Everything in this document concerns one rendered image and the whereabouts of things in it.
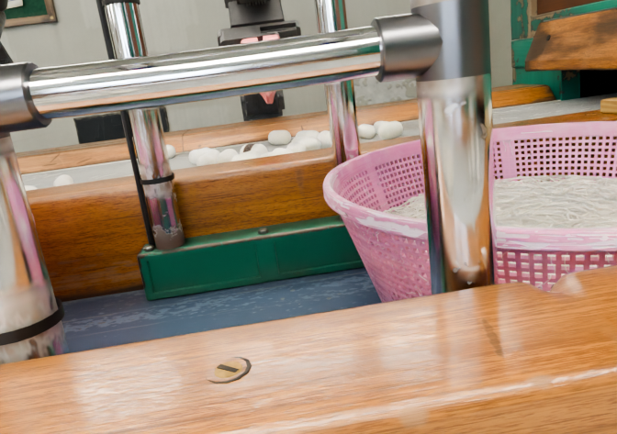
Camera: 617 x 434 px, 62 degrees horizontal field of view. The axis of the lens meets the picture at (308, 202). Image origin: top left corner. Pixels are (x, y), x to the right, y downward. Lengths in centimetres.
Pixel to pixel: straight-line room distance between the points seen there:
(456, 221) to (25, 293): 14
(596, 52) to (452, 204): 57
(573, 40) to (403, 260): 57
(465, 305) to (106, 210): 34
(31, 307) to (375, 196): 26
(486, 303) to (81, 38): 269
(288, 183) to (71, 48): 243
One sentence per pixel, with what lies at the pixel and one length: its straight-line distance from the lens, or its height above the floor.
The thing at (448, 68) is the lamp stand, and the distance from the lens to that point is 16.
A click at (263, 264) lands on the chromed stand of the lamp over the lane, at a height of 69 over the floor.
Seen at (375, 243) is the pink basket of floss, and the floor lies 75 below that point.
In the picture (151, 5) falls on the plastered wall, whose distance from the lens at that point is 274.
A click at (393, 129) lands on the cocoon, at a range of 64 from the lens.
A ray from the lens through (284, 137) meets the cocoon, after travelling 71.
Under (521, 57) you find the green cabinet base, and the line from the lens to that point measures 101.
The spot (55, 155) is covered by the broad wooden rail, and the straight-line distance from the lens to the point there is 86.
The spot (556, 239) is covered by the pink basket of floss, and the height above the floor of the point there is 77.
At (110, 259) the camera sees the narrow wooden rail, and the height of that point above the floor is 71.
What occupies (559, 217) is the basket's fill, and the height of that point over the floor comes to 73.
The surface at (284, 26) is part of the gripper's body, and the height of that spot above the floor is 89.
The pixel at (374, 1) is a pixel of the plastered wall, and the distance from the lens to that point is 279.
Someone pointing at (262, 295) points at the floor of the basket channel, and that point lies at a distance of 40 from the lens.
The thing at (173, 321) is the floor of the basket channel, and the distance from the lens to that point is 39.
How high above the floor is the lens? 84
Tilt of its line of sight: 15 degrees down
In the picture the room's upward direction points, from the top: 7 degrees counter-clockwise
